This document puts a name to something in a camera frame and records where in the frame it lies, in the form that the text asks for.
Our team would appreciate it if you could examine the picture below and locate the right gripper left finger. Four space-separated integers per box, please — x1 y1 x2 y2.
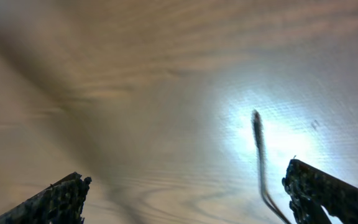
0 172 91 224

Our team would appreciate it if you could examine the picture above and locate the black USB charging cable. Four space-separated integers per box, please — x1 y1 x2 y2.
250 109 293 224

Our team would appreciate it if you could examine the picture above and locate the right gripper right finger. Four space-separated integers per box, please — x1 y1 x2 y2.
282 159 358 224

